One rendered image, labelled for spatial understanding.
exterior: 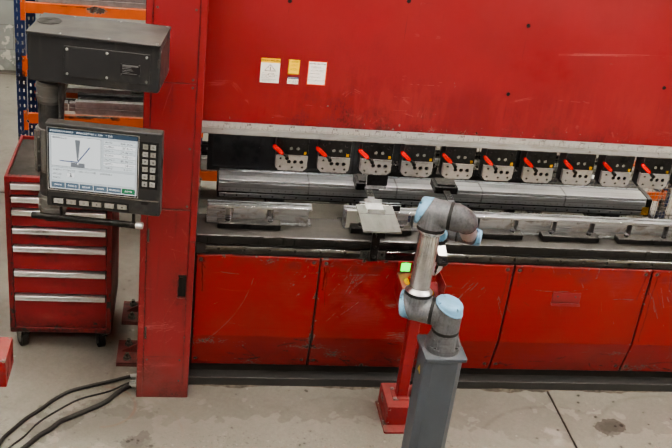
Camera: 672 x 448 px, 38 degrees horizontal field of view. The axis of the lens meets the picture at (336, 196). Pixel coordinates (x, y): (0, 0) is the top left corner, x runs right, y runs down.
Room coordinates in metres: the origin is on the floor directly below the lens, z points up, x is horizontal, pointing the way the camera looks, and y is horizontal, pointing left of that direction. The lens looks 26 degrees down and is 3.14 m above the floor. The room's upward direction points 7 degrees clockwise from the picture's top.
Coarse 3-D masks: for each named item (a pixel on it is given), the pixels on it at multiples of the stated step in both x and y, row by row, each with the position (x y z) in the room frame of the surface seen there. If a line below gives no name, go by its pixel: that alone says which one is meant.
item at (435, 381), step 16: (464, 352) 3.46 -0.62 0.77; (416, 368) 3.50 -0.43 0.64; (432, 368) 3.39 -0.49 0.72; (448, 368) 3.41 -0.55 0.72; (416, 384) 3.46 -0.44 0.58; (432, 384) 3.40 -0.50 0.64; (448, 384) 3.41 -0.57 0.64; (416, 400) 3.43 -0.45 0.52; (432, 400) 3.40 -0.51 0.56; (448, 400) 3.41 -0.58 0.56; (416, 416) 3.41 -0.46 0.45; (432, 416) 3.40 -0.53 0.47; (448, 416) 3.42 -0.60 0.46; (416, 432) 3.40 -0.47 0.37; (432, 432) 3.40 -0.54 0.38
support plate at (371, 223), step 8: (360, 208) 4.23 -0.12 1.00; (384, 208) 4.26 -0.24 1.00; (392, 208) 4.27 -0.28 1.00; (360, 216) 4.15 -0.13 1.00; (368, 216) 4.16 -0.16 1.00; (376, 216) 4.17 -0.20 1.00; (384, 216) 4.18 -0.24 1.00; (392, 216) 4.19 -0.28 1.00; (368, 224) 4.08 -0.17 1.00; (376, 224) 4.09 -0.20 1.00; (384, 224) 4.09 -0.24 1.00; (392, 224) 4.10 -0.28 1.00; (368, 232) 4.01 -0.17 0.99; (376, 232) 4.02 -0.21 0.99; (384, 232) 4.03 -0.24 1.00; (392, 232) 4.03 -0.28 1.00; (400, 232) 4.04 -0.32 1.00
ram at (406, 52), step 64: (256, 0) 4.15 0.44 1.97; (320, 0) 4.20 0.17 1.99; (384, 0) 4.25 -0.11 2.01; (448, 0) 4.29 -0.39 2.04; (512, 0) 4.34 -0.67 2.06; (576, 0) 4.39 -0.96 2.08; (640, 0) 4.45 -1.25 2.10; (256, 64) 4.15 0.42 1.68; (384, 64) 4.25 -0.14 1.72; (448, 64) 4.30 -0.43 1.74; (512, 64) 4.35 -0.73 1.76; (576, 64) 4.41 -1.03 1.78; (640, 64) 4.46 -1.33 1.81; (384, 128) 4.26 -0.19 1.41; (448, 128) 4.31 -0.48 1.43; (512, 128) 4.36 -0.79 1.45; (576, 128) 4.42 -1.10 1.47; (640, 128) 4.47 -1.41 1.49
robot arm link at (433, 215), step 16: (432, 208) 3.52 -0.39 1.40; (448, 208) 3.52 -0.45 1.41; (432, 224) 3.50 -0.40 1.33; (448, 224) 3.49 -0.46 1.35; (432, 240) 3.51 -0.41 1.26; (416, 256) 3.52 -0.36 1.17; (432, 256) 3.51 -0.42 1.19; (416, 272) 3.50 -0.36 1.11; (432, 272) 3.52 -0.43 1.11; (416, 288) 3.49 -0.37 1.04; (400, 304) 3.48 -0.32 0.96; (416, 304) 3.46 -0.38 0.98; (416, 320) 3.47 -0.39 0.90
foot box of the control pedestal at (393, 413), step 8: (384, 384) 4.06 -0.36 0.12; (392, 384) 4.06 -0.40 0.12; (384, 392) 3.99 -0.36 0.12; (376, 400) 4.06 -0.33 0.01; (384, 400) 3.95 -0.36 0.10; (392, 400) 3.93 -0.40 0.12; (400, 400) 3.94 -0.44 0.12; (408, 400) 3.95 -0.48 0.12; (384, 408) 3.93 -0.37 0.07; (392, 408) 3.88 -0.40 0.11; (400, 408) 3.89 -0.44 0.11; (384, 416) 3.91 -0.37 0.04; (392, 416) 3.88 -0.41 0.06; (400, 416) 3.89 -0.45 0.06; (384, 424) 3.88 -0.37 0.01; (392, 424) 3.89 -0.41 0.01; (400, 424) 3.89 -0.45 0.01; (384, 432) 3.83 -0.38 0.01; (392, 432) 3.83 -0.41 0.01; (400, 432) 3.84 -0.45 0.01
